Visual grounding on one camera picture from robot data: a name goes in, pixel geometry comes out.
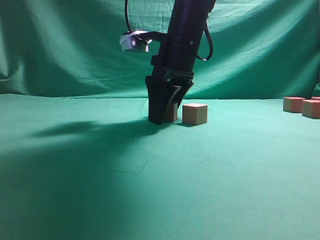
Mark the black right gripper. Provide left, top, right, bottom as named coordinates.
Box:
left=145, top=32, right=203, bottom=125

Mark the pink cube placed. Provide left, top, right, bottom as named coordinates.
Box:
left=164, top=102, right=178, bottom=122
left=182, top=103, right=208, bottom=125

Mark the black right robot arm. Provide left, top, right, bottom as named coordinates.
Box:
left=145, top=0, right=215, bottom=125

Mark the green backdrop cloth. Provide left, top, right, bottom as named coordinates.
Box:
left=0, top=0, right=320, bottom=99

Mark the pink cube far right back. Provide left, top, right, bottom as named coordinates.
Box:
left=282, top=96, right=305, bottom=114

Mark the green table cloth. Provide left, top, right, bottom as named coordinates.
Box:
left=0, top=94, right=320, bottom=240

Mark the pink cube far right front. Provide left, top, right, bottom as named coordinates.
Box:
left=301, top=100, right=320, bottom=119

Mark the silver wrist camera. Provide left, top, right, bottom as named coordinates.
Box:
left=119, top=30, right=152, bottom=53

